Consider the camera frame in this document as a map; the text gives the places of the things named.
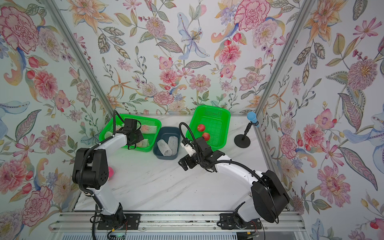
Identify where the red apple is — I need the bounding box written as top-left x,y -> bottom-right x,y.
202,133 -> 211,141
197,124 -> 206,133

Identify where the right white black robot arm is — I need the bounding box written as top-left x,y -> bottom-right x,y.
178,122 -> 290,228

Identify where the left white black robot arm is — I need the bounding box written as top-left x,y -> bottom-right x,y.
72,111 -> 144,227

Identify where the left green plastic basket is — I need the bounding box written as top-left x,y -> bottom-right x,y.
99,114 -> 162,152

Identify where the green plastic basket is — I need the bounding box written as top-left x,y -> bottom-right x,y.
99,114 -> 162,152
189,106 -> 231,151

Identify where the right green plastic basket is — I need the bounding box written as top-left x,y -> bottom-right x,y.
189,106 -> 231,151

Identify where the blue microphone on black stand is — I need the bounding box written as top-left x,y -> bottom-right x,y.
234,112 -> 259,149

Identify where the pink plush toy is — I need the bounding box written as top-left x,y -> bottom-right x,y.
108,167 -> 115,178

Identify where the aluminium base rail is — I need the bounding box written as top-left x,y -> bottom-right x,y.
48,211 -> 306,233

